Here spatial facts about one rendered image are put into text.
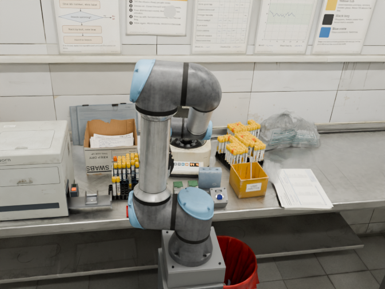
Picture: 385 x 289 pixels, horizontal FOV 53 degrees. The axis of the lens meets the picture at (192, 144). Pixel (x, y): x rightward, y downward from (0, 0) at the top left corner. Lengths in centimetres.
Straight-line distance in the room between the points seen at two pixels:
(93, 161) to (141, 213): 69
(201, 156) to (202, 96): 85
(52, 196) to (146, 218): 51
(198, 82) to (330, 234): 184
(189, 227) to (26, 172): 66
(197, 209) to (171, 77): 41
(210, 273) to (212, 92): 61
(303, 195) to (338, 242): 85
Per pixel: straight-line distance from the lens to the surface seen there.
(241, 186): 169
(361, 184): 203
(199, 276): 133
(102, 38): 195
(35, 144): 155
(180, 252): 129
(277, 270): 269
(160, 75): 99
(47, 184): 156
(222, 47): 203
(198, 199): 120
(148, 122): 105
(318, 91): 233
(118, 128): 206
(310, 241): 254
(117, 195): 168
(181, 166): 183
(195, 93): 99
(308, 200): 178
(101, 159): 182
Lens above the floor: 191
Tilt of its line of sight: 29 degrees down
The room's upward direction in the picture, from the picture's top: 3 degrees clockwise
